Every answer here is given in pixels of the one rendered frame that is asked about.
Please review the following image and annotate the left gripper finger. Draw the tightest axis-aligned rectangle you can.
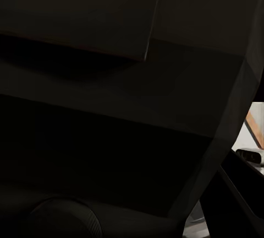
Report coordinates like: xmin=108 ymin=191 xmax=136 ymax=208
xmin=199 ymin=149 xmax=264 ymax=238

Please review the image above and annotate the digital camera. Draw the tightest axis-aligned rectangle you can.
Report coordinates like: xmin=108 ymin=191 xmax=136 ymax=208
xmin=0 ymin=0 xmax=264 ymax=238

